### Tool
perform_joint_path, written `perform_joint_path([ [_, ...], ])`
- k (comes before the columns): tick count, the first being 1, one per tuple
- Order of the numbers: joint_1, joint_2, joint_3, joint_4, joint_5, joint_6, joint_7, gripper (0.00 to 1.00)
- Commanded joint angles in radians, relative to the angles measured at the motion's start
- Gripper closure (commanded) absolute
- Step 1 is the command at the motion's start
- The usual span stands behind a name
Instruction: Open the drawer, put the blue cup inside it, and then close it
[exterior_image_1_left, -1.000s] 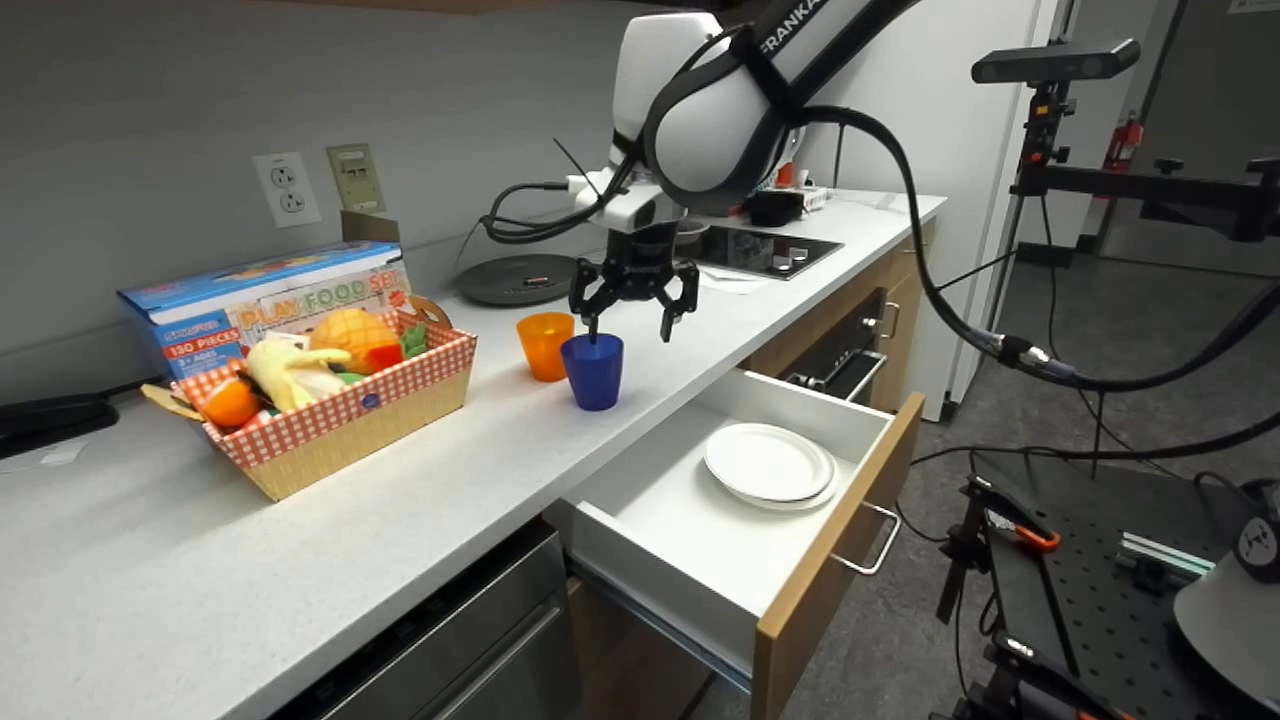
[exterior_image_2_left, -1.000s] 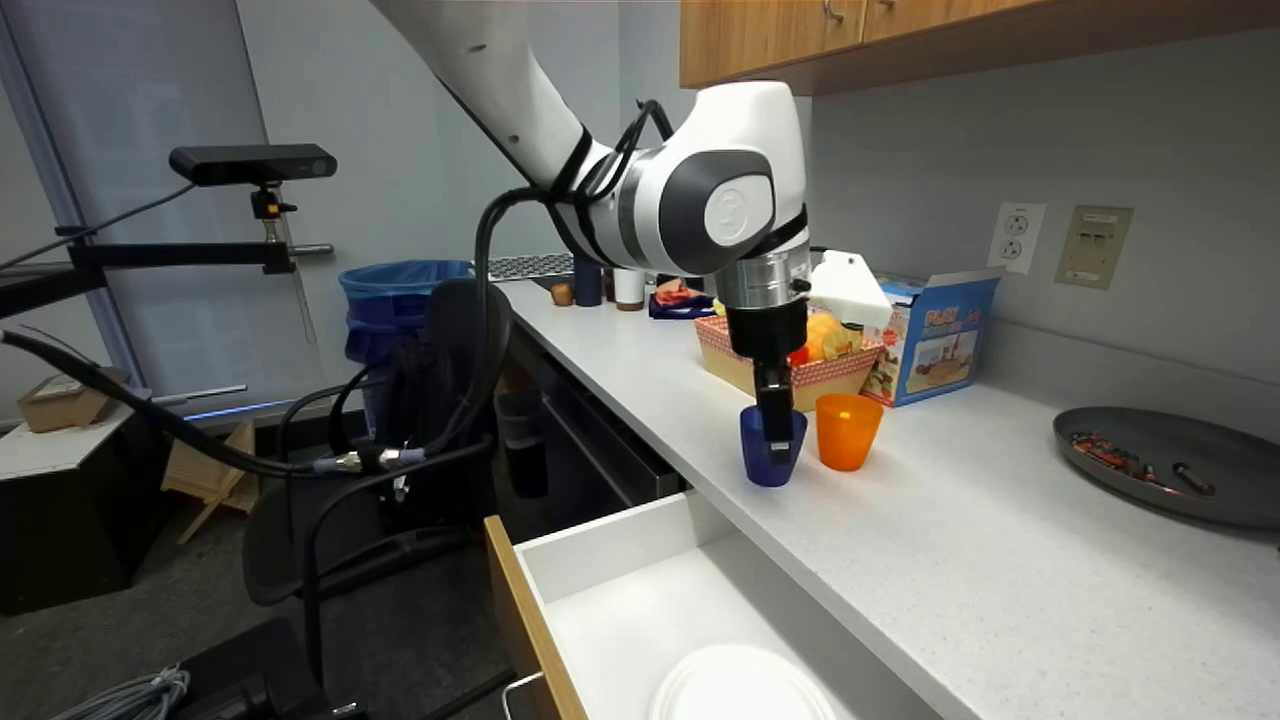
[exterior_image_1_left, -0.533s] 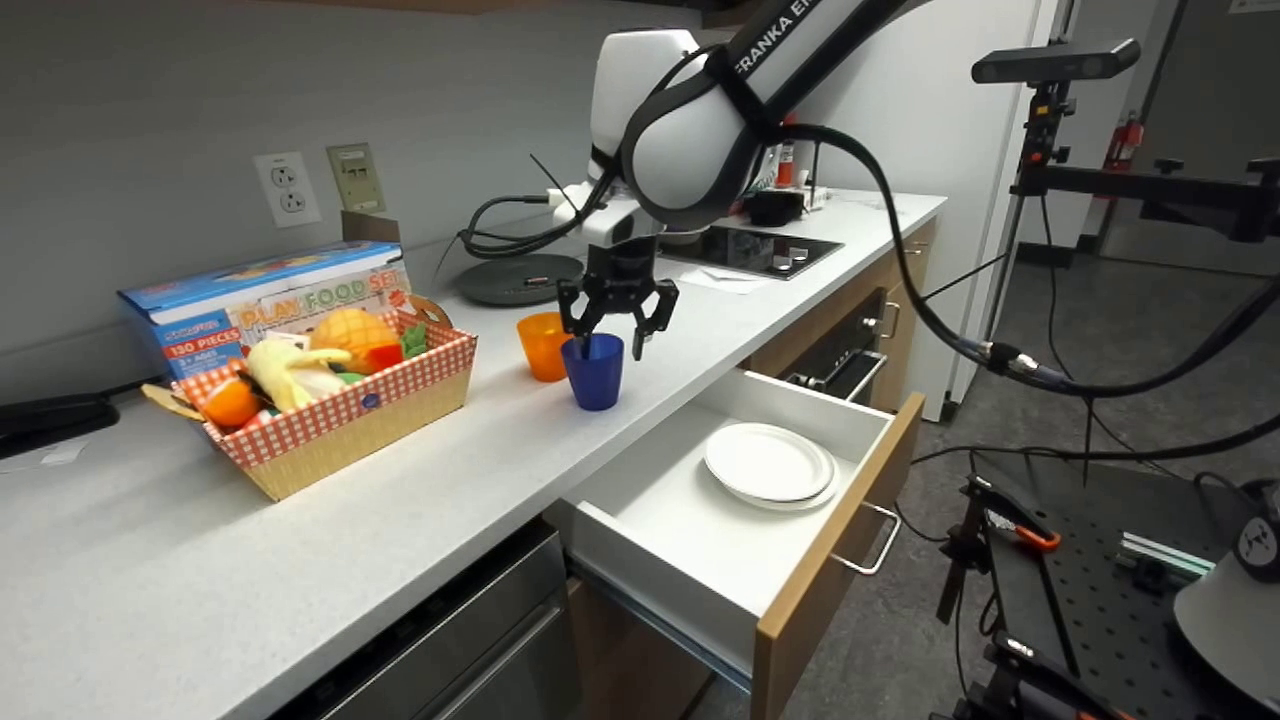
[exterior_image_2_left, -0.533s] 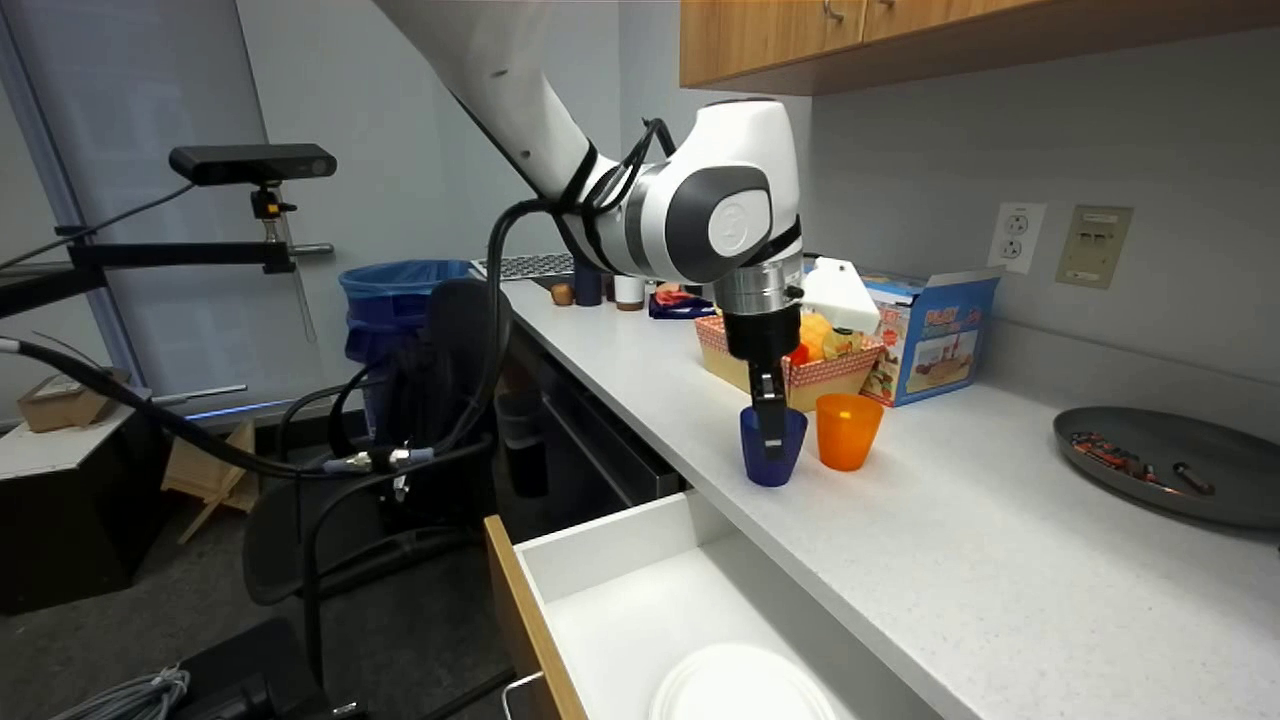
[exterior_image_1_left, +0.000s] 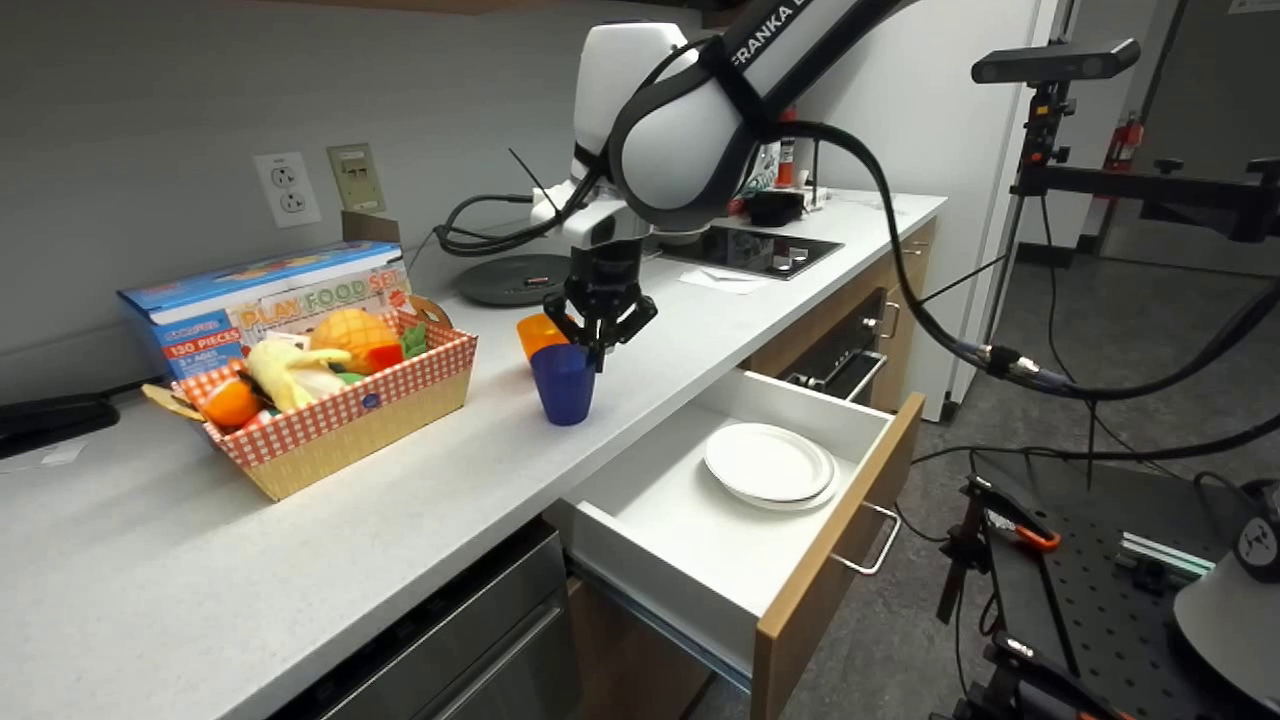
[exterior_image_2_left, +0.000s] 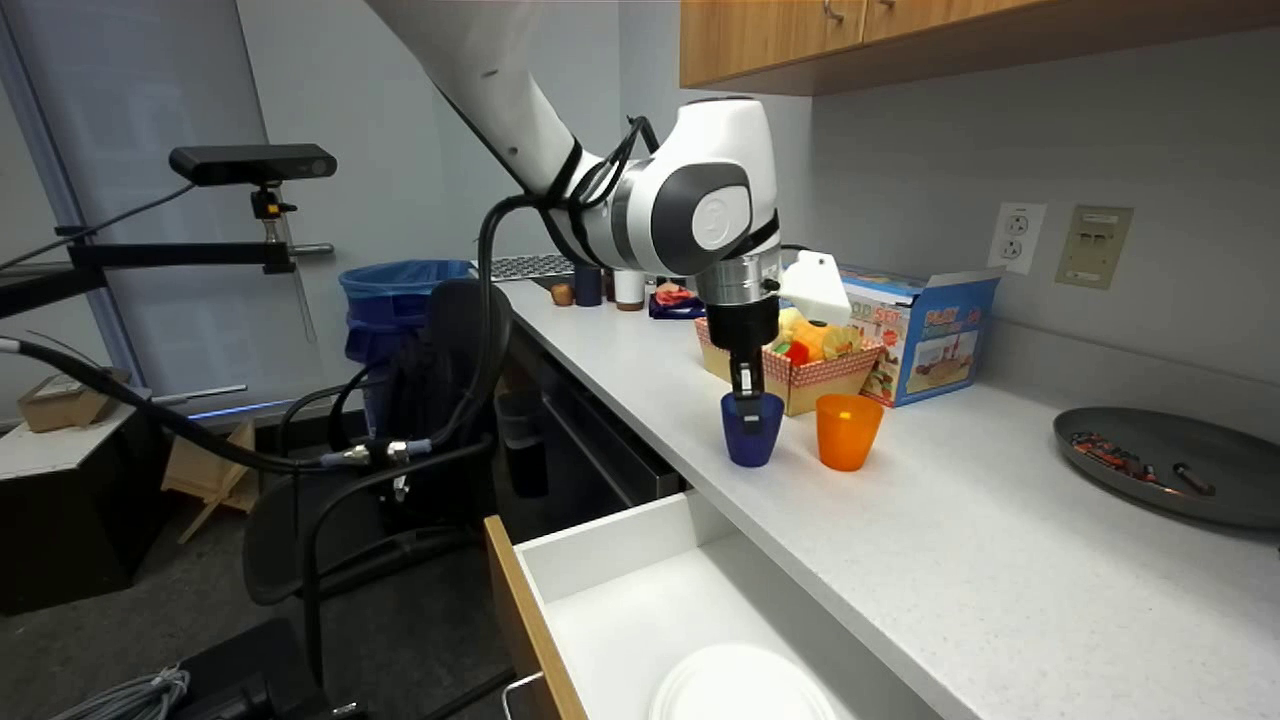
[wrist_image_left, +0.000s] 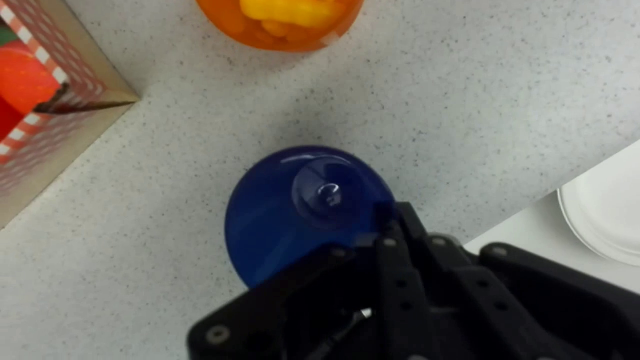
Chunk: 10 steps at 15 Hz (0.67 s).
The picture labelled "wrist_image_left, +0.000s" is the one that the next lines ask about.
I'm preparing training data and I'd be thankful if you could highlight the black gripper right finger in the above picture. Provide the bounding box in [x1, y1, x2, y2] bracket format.
[398, 203, 640, 360]

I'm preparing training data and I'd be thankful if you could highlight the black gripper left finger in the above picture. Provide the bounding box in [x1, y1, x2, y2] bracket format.
[188, 218, 428, 360]

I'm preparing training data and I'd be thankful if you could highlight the blue plastic cup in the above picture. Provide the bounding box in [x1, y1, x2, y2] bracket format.
[223, 144, 402, 291]

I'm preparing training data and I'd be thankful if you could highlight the orange plastic cup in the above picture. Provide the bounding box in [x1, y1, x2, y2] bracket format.
[195, 0, 368, 54]

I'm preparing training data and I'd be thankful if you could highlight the white paper plate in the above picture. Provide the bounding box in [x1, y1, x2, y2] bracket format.
[556, 156, 640, 269]

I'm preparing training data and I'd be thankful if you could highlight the red toy tomato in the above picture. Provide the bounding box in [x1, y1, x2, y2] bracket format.
[0, 44, 64, 140]

